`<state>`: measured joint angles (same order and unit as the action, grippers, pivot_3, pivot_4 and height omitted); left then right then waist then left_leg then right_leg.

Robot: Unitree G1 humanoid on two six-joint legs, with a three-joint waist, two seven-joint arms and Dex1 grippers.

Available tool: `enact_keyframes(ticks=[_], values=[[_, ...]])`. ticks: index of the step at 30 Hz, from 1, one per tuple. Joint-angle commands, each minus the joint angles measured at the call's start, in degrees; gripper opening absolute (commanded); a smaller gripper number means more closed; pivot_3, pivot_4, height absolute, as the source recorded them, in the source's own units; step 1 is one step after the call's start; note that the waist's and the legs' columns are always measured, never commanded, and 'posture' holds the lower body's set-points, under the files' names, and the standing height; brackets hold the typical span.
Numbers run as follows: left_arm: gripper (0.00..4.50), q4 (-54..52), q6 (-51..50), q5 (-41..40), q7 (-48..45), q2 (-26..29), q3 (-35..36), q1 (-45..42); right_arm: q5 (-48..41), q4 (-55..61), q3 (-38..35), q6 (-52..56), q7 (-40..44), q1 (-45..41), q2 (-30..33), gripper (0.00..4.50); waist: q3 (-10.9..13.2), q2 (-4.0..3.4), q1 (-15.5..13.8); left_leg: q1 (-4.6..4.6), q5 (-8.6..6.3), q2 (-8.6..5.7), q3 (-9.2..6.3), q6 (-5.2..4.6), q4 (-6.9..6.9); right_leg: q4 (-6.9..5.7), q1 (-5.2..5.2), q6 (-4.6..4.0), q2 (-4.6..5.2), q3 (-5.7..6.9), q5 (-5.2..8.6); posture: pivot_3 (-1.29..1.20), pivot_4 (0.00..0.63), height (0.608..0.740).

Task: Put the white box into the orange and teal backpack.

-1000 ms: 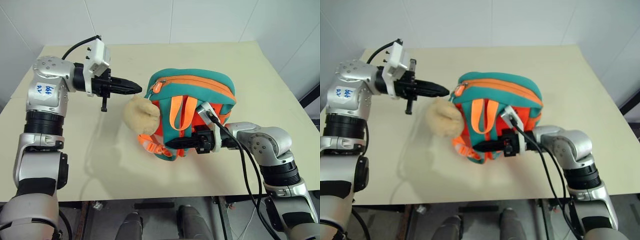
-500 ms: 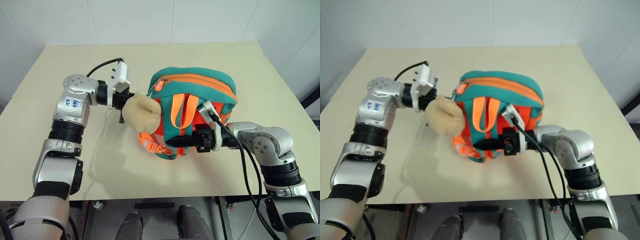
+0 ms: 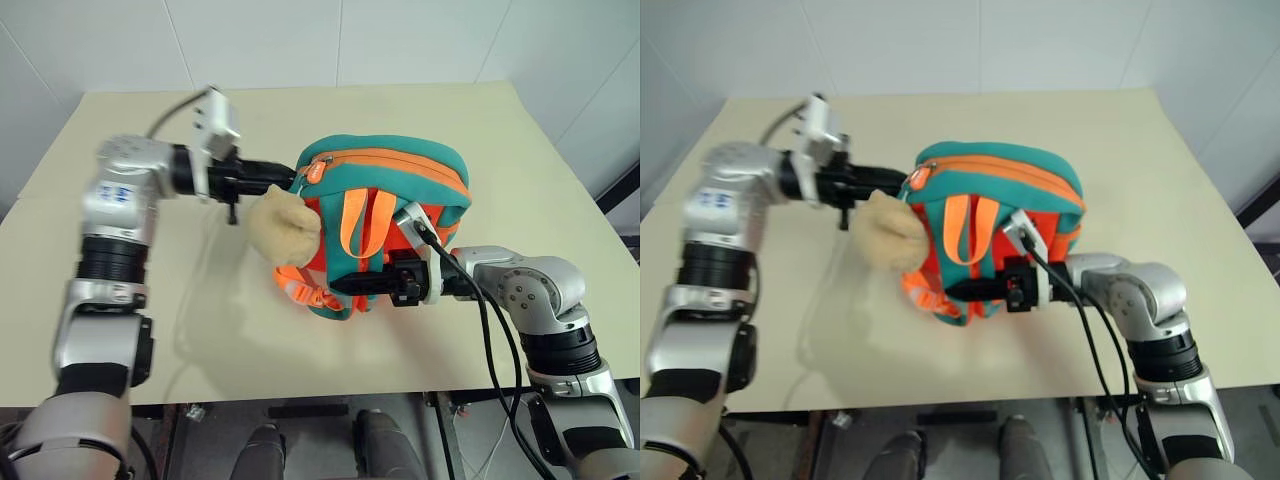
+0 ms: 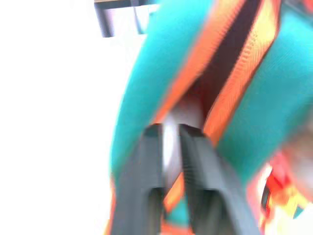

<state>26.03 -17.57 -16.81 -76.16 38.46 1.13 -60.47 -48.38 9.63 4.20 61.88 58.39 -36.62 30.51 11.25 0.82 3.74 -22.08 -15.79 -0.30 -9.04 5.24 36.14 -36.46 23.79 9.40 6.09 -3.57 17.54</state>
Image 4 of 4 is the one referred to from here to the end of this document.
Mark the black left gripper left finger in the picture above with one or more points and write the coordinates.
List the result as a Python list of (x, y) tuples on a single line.
[(141, 176)]

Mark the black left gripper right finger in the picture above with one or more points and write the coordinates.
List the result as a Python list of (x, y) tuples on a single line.
[(210, 181)]

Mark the teal pouch with orange zipper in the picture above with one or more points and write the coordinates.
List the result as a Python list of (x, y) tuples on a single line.
[(256, 117)]

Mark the dark metal furniture frame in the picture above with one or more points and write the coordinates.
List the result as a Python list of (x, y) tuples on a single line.
[(106, 22)]

